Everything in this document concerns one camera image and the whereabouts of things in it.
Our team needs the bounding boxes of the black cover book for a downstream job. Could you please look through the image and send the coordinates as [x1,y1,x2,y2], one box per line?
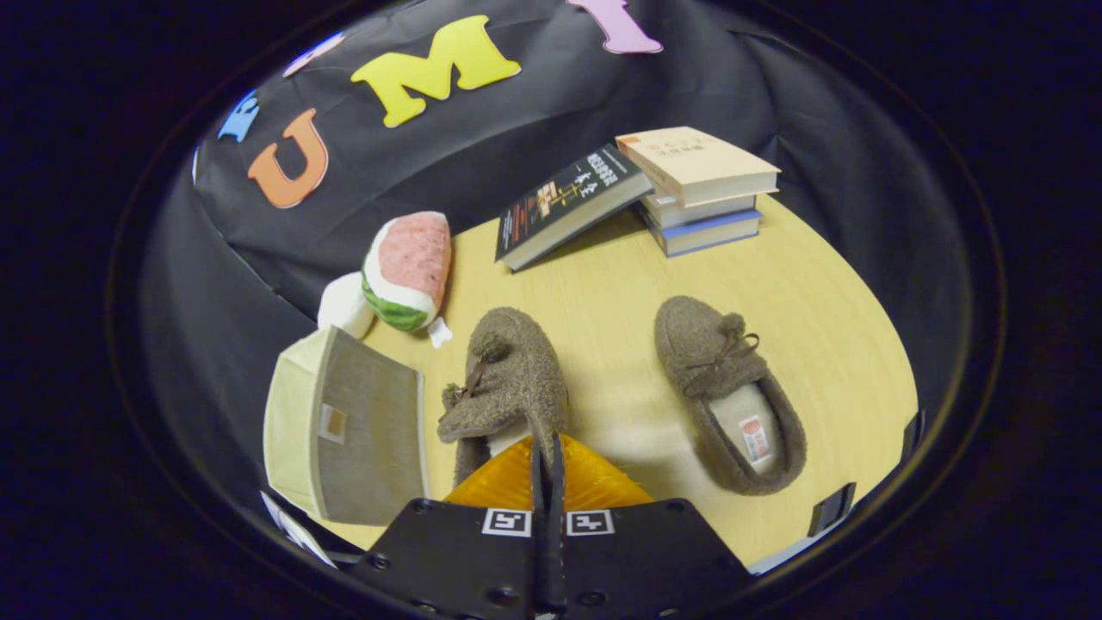
[494,142,653,273]

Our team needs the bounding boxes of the watermelon slice plush toy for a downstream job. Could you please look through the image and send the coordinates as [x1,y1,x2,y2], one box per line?
[361,211,454,350]

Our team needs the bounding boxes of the blue cover book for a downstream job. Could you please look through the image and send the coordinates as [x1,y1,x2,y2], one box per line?
[641,207,763,258]

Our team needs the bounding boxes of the brown fuzzy shoe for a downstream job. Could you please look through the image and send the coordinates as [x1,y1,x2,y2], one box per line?
[653,295,808,496]
[436,307,571,487]

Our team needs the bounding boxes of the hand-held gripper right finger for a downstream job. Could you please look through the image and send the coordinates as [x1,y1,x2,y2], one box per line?
[551,433,754,620]

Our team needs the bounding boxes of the white cover book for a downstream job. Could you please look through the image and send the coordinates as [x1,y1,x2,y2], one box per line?
[641,191,758,230]

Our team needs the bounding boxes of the beige cover book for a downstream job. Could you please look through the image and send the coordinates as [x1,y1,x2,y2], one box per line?
[615,127,782,208]

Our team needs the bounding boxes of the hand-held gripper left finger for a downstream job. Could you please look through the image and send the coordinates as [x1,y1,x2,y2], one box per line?
[349,435,546,620]

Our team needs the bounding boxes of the grey fabric storage box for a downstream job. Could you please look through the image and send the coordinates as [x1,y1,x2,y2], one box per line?
[263,325,430,528]

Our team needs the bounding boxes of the white plush toy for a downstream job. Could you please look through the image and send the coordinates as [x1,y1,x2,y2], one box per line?
[317,271,377,339]

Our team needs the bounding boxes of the blue printed packet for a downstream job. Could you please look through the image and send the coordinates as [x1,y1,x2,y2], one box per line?
[258,491,338,569]

